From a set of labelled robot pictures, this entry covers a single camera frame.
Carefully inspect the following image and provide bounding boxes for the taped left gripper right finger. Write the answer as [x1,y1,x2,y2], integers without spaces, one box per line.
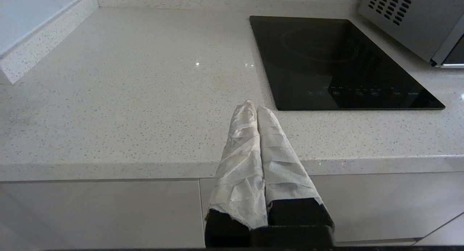
[257,106,335,230]

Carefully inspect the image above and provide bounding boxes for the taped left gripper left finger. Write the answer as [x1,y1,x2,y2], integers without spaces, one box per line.
[205,100,269,248]

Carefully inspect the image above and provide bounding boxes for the silver microwave oven body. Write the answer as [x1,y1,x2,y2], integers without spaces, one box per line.
[359,0,464,63]

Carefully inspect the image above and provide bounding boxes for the grey cabinet front panel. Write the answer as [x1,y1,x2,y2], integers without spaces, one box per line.
[0,180,206,250]
[413,213,464,246]
[199,171,464,244]

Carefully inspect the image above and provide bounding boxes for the black glass induction cooktop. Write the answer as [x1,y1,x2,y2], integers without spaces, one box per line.
[249,16,446,111]

